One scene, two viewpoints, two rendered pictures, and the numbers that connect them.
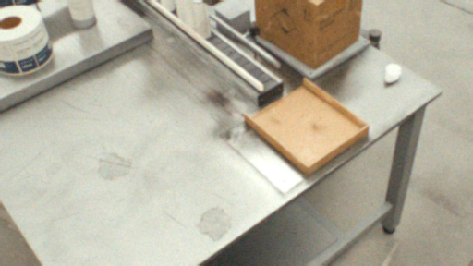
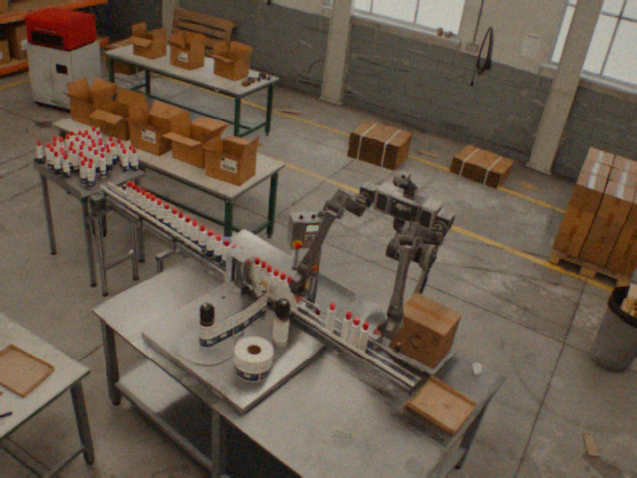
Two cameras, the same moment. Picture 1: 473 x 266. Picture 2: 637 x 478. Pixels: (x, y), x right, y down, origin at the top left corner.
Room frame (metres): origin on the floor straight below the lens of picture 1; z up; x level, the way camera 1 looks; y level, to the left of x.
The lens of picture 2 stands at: (-0.78, 1.24, 3.28)
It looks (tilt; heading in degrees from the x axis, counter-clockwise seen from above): 34 degrees down; 347
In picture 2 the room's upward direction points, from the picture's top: 7 degrees clockwise
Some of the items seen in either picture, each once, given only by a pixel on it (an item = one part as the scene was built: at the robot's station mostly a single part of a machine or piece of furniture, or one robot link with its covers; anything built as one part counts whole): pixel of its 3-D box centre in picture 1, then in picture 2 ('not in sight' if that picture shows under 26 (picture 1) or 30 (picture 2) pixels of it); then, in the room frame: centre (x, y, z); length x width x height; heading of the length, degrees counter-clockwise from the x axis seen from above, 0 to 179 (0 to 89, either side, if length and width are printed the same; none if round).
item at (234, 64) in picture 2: not in sight; (229, 61); (6.52, 0.92, 0.97); 0.43 x 0.42 x 0.37; 137
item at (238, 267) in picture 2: not in sight; (240, 270); (2.27, 1.00, 1.01); 0.14 x 0.13 x 0.26; 42
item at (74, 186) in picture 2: not in sight; (93, 212); (3.84, 2.15, 0.46); 0.73 x 0.62 x 0.93; 42
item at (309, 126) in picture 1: (306, 123); (441, 404); (1.28, -0.03, 0.85); 0.30 x 0.26 x 0.04; 42
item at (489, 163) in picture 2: not in sight; (481, 165); (5.64, -2.19, 0.11); 0.65 x 0.54 x 0.22; 48
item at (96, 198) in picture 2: not in sight; (97, 216); (3.38, 2.04, 0.71); 0.15 x 0.12 x 0.34; 132
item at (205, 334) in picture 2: not in sight; (206, 326); (1.75, 1.21, 1.04); 0.09 x 0.09 x 0.29
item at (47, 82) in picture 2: not in sight; (64, 61); (7.42, 3.07, 0.61); 0.70 x 0.60 x 1.22; 62
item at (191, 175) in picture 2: not in sight; (163, 179); (4.57, 1.60, 0.39); 2.20 x 0.80 x 0.78; 51
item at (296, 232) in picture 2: not in sight; (304, 230); (2.16, 0.65, 1.38); 0.17 x 0.10 x 0.19; 97
